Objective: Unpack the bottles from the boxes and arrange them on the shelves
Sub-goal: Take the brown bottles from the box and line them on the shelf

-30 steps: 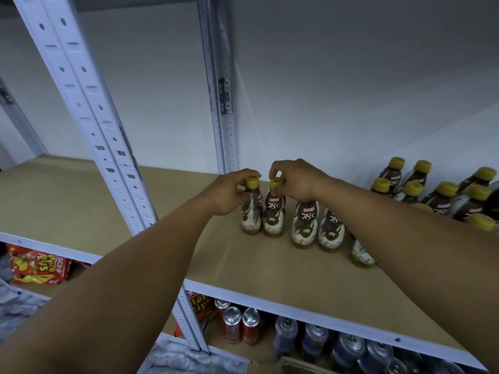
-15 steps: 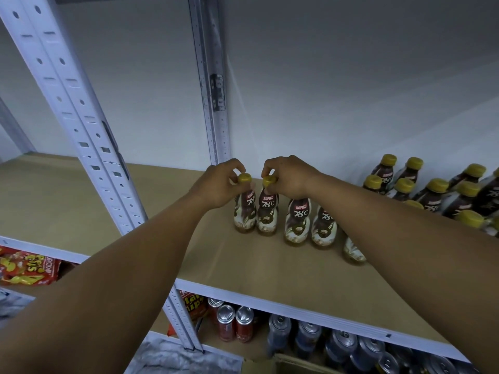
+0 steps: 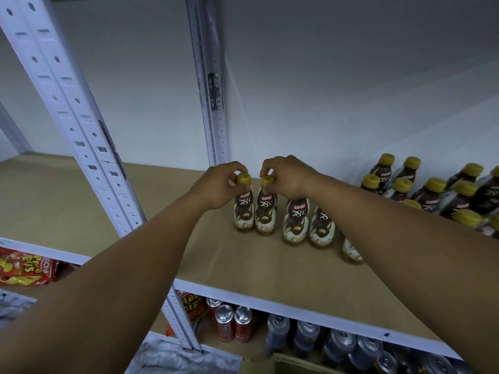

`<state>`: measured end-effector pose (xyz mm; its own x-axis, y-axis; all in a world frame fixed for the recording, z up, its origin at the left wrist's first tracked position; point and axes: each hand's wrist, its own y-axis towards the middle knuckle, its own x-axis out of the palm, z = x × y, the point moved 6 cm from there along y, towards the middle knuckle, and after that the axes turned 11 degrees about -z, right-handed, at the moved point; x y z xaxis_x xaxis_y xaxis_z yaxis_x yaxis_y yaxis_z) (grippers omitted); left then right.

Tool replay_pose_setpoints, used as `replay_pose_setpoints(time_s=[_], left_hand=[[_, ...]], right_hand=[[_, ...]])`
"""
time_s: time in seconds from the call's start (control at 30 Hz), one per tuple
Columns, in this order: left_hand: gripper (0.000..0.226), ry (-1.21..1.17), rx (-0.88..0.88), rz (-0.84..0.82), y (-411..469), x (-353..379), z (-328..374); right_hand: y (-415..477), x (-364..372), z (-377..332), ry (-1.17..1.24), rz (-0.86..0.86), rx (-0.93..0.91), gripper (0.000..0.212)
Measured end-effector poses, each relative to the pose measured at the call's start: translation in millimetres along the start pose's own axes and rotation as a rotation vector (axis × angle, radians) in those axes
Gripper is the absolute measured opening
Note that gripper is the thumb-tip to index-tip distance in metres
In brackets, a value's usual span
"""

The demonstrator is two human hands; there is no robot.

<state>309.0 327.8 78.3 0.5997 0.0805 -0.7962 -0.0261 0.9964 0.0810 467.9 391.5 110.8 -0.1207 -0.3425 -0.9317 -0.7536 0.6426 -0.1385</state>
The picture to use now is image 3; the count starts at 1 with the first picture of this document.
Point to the person's left hand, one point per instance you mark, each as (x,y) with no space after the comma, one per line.
(217,187)

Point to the person's right hand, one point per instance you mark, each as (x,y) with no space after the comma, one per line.
(292,176)

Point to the coffee bottle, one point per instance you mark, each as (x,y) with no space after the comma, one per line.
(244,214)
(266,214)

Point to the group of Kopiko coffee bottles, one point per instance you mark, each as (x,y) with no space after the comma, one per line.
(296,223)

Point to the white metal shelving rack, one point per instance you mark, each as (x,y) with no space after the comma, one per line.
(78,198)

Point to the brown cardboard box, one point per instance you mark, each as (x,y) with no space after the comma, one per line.
(288,367)

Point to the person's left forearm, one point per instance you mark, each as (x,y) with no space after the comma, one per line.
(93,292)

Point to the person's right forearm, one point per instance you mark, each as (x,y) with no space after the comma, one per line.
(421,245)

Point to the large red chips packet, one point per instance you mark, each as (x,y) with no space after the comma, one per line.
(191,305)

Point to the row of silver cans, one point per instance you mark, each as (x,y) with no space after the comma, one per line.
(281,331)

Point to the red yellow snack packet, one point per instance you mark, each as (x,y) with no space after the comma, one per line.
(27,268)

